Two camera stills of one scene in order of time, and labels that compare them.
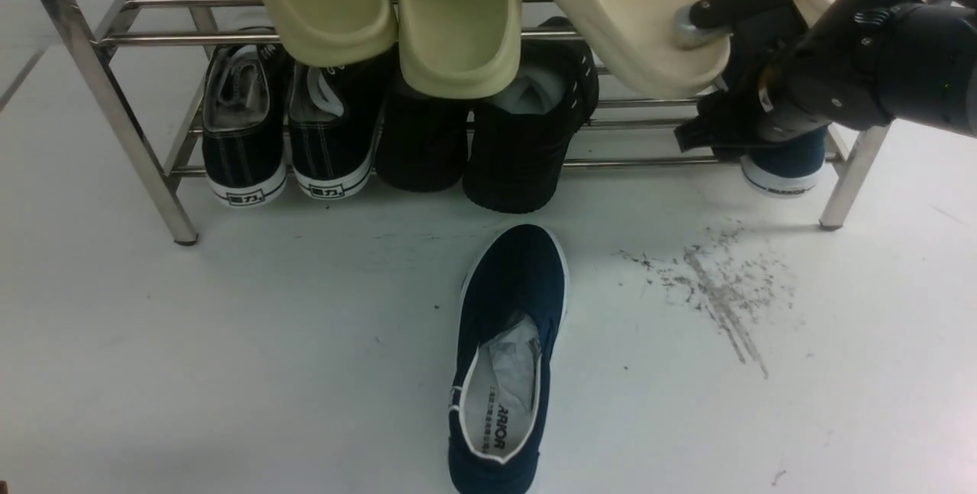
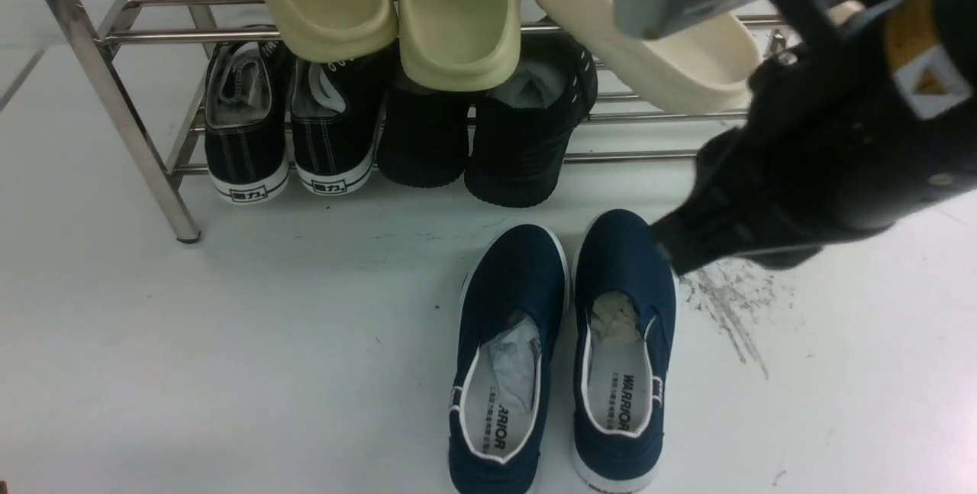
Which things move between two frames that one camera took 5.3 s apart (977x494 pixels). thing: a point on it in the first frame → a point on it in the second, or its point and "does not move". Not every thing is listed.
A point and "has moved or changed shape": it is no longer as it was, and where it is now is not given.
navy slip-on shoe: (514, 298) does not move
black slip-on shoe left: (422, 143) does not move
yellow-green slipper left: (332, 4) does not move
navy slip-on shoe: (785, 169) has moved or changed shape
